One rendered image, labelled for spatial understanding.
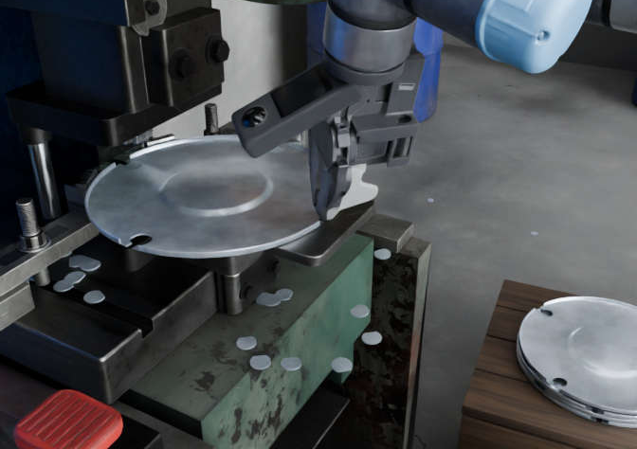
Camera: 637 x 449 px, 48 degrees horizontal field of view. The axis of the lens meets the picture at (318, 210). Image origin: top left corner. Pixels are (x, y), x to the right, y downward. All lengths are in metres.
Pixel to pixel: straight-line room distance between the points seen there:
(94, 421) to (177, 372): 0.22
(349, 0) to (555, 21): 0.16
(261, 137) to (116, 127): 0.19
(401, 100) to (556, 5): 0.21
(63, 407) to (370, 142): 0.34
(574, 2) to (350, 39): 0.18
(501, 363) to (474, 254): 0.96
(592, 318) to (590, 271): 0.86
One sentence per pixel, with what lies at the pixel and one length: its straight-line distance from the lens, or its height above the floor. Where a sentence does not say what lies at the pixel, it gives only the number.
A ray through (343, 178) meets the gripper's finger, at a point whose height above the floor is 0.87.
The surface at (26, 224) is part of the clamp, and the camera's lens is 0.81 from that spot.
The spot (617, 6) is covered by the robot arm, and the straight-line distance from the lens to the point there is 0.61.
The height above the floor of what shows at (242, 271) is 0.70.
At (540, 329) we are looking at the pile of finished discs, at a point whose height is 0.38.
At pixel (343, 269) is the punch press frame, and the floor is 0.65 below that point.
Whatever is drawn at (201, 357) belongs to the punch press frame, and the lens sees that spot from 0.80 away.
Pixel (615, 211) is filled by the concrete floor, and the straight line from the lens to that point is 2.57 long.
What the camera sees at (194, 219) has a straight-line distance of 0.77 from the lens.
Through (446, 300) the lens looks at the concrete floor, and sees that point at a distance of 1.99.
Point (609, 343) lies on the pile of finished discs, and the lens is 1.31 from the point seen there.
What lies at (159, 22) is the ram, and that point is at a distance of 0.75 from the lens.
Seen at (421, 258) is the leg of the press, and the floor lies 0.61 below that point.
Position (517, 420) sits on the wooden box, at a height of 0.35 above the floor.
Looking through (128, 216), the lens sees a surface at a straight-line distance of 0.79.
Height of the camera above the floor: 1.16
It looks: 29 degrees down
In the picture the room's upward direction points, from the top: straight up
